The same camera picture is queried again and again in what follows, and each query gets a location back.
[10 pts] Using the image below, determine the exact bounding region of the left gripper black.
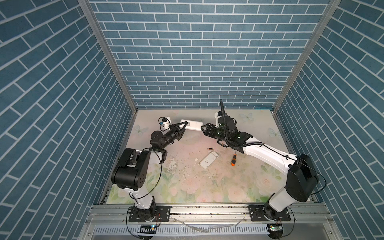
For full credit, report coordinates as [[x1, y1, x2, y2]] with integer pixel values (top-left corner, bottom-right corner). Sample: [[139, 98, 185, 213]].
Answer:
[[160, 123, 187, 151]]

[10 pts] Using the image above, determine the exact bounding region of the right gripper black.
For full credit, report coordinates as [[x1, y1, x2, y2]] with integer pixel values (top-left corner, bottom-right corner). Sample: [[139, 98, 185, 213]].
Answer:
[[200, 122, 230, 144]]

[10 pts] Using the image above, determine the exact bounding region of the white remote with display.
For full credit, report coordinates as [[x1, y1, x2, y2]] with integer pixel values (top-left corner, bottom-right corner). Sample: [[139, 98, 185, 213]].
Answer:
[[181, 119, 203, 131]]

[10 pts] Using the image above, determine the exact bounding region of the grey white remote control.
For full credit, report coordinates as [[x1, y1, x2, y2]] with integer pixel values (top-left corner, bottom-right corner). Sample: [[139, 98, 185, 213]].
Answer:
[[199, 151, 220, 169]]

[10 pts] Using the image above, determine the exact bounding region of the orange black screwdriver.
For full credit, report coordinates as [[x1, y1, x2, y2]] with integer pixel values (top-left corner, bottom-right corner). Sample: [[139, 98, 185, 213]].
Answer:
[[231, 154, 237, 166]]

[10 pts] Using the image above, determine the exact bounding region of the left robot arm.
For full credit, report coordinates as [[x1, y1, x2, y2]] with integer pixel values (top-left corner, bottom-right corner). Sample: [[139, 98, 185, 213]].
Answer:
[[111, 121, 188, 214]]

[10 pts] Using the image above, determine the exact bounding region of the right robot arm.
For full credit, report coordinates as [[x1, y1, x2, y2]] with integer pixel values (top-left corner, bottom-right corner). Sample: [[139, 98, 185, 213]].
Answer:
[[201, 112, 319, 221]]

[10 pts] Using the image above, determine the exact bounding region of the left controller board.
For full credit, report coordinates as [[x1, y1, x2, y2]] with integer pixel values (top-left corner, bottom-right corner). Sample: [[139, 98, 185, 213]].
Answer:
[[137, 225, 158, 240]]

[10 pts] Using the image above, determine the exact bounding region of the controller board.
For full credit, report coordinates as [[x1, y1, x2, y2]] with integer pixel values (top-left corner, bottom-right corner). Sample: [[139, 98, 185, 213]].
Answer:
[[137, 225, 158, 240], [267, 224, 284, 240]]

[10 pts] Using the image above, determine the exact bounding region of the right controller board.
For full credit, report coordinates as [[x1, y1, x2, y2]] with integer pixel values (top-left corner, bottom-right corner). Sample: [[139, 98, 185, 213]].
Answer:
[[267, 224, 284, 240]]

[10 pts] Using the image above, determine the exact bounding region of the black corrugated cable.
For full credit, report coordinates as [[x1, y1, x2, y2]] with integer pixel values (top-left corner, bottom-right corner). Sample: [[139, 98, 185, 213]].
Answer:
[[219, 99, 265, 149]]

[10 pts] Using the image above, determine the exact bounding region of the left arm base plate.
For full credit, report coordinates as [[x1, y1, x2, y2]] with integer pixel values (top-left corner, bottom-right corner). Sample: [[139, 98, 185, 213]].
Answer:
[[128, 206, 171, 223]]

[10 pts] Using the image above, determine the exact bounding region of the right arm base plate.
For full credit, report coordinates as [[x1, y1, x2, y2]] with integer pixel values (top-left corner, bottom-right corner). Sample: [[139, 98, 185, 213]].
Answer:
[[248, 205, 291, 222]]

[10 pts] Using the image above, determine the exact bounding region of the aluminium front rail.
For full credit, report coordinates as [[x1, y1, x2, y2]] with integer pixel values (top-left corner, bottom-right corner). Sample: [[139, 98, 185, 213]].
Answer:
[[86, 202, 333, 225]]

